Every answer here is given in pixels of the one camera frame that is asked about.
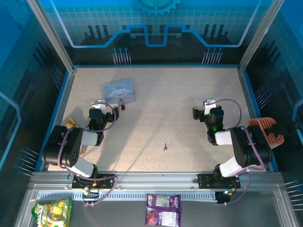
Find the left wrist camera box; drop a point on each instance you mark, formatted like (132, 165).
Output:
(99, 104)

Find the purple snack bag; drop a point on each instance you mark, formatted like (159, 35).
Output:
(163, 210)

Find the pastel cartoon tin box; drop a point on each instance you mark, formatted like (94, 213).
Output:
(119, 91)

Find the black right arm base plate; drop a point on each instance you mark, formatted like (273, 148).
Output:
(206, 182)

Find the small metal padlock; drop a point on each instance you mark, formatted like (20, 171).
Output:
(122, 105)

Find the green yellow snack bag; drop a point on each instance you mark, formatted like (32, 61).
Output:
(53, 211)

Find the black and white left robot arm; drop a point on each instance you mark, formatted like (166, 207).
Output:
(71, 146)

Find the aluminium table side rail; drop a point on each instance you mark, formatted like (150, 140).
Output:
(60, 113)
(251, 104)

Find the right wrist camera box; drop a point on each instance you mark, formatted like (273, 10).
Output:
(209, 104)

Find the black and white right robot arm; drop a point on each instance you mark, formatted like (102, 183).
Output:
(246, 146)

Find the aluminium frame post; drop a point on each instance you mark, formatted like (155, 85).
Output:
(258, 35)
(50, 35)

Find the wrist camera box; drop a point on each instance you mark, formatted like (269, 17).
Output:
(209, 104)
(99, 104)

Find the yellow orange plastic object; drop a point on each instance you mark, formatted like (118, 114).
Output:
(71, 123)

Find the aluminium mounting beam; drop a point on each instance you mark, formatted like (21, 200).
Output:
(156, 179)

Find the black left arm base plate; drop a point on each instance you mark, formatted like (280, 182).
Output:
(104, 183)

